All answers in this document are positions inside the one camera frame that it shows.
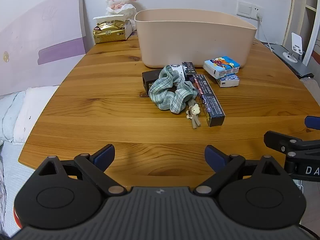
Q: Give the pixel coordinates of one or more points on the short black printed box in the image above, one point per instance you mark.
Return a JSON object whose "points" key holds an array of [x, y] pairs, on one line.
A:
{"points": [[190, 67]]}

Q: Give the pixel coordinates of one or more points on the purple and white board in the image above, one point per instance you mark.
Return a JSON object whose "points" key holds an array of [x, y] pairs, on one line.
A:
{"points": [[37, 37]]}

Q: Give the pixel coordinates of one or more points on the light blue bedding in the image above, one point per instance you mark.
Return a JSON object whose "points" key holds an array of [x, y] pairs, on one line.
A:
{"points": [[10, 115]]}

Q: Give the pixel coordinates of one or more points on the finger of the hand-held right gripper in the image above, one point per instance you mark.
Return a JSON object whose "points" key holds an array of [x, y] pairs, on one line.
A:
{"points": [[280, 140], [313, 123]]}

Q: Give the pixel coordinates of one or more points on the grey laptop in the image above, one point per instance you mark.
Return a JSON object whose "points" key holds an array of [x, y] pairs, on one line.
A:
{"points": [[290, 63]]}

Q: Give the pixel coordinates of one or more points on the gold foil packet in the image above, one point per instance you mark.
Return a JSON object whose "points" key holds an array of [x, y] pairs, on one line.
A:
{"points": [[108, 32]]}

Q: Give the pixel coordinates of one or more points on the large blue tissue pack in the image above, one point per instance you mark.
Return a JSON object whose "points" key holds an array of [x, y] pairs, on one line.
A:
{"points": [[221, 66]]}

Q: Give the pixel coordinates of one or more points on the green plaid scrunchie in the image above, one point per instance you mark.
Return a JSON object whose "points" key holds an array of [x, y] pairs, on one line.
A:
{"points": [[165, 92]]}

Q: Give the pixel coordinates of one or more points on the white labelled small box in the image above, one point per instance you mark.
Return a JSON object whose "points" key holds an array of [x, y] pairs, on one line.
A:
{"points": [[180, 71]]}

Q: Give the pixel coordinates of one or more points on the small blue tissue pack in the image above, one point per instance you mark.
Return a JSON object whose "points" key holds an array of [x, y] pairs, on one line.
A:
{"points": [[228, 81]]}

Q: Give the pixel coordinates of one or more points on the white plush sheep toy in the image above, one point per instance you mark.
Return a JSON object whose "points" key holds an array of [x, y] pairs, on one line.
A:
{"points": [[120, 0]]}

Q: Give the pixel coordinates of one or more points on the beige plastic storage bin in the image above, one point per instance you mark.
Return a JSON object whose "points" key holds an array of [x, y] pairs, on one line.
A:
{"points": [[190, 40]]}

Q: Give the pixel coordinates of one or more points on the dark brown small box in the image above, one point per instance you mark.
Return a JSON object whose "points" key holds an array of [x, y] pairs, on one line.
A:
{"points": [[148, 78]]}

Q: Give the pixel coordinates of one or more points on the white pillow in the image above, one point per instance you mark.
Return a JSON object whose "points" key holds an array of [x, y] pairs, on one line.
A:
{"points": [[35, 110]]}

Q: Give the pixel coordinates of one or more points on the white wall socket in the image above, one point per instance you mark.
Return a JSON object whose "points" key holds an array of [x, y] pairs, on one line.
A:
{"points": [[257, 11]]}

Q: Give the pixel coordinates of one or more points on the white phone stand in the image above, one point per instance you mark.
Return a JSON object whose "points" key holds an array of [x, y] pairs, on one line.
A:
{"points": [[296, 45]]}

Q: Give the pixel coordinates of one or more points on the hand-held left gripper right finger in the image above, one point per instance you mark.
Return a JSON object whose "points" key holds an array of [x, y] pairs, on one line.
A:
{"points": [[214, 156]]}

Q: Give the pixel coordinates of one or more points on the white wall switch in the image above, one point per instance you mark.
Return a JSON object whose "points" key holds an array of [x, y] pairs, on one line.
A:
{"points": [[244, 8]]}

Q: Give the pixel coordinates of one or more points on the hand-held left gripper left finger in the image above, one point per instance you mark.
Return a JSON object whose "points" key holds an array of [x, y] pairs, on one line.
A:
{"points": [[105, 155]]}

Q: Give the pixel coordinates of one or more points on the long dark printed box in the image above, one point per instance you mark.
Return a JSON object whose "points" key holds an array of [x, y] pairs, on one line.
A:
{"points": [[212, 105]]}

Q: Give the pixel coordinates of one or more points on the white shelf unit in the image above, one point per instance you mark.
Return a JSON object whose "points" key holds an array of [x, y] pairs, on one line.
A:
{"points": [[311, 17]]}

